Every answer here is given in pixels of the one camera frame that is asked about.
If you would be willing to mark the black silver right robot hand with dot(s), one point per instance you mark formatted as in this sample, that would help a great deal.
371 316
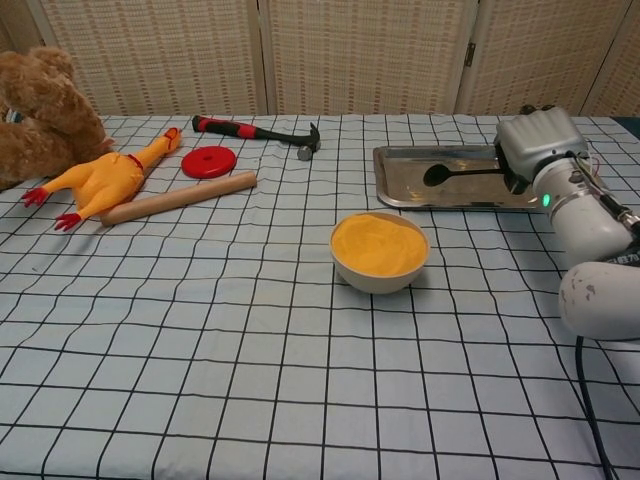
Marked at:
540 142

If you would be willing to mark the black spoon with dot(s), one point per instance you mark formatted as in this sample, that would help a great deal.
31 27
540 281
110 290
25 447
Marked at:
436 175

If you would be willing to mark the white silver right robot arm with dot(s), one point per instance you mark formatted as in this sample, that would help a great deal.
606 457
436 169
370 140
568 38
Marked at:
590 220

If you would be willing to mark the stainless steel tray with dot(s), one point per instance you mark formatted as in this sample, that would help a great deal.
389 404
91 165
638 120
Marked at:
400 192

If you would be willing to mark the orange powder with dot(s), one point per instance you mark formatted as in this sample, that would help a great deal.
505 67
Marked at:
380 242

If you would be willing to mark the white bowl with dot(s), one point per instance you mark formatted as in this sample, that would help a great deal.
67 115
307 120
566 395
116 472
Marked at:
380 282

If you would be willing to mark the blue padded table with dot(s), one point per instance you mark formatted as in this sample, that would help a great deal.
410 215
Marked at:
629 125

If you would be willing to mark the beige folding screen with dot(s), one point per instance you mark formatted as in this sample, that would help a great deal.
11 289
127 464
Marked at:
350 55

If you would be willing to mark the red black claw hammer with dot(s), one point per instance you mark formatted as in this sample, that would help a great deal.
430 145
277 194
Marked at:
235 129

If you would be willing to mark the red round disc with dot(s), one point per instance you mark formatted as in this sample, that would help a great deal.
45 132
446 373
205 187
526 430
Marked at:
197 165

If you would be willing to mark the wooden rolling stick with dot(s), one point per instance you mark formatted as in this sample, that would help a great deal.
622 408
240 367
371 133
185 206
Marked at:
190 197

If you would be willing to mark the light blue checkered tablecloth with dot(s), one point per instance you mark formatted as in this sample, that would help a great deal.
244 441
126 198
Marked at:
225 350

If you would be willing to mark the yellow rubber chicken toy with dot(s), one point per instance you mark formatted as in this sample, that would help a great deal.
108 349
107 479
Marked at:
107 180

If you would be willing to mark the brown teddy bear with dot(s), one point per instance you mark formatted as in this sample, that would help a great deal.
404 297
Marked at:
45 125

